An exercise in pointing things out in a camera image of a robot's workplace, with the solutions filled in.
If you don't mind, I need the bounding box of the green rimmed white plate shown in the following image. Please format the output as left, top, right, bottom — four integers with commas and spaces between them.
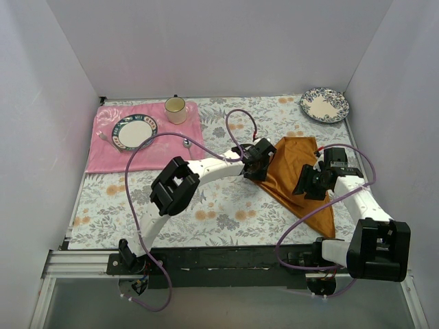
111, 114, 158, 151

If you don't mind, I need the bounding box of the cream enamel mug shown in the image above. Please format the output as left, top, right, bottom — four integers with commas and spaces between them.
165, 95, 187, 125

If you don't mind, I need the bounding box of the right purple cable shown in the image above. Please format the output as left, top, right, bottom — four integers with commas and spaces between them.
275, 143, 380, 299

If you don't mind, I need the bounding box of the purple cable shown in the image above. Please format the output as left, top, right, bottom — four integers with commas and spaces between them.
275, 143, 380, 299
121, 109, 261, 313

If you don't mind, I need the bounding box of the blue floral plate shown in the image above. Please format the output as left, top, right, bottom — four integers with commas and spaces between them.
299, 87, 350, 123

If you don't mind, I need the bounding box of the brown satin napkin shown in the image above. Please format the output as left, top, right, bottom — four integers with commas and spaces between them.
252, 136, 336, 239

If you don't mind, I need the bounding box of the aluminium frame rail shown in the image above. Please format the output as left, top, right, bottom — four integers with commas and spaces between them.
29, 249, 121, 328

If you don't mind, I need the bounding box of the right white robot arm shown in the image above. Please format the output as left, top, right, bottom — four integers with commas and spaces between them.
293, 147, 411, 282

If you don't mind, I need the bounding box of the floral tablecloth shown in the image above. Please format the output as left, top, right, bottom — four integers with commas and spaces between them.
69, 95, 353, 250

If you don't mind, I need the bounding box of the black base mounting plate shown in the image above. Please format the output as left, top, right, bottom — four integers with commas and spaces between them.
106, 243, 330, 289

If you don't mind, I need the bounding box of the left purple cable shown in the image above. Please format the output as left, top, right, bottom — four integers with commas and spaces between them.
121, 109, 261, 313

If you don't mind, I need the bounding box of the pink floral placemat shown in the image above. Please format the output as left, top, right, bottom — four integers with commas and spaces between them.
84, 101, 208, 174

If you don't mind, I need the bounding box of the metal fork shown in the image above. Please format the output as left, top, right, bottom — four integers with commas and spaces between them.
96, 131, 122, 154

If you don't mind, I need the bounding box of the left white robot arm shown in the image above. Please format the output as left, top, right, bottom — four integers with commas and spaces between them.
118, 138, 276, 274

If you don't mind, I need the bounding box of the metal spoon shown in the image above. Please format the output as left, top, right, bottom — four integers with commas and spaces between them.
182, 138, 192, 149

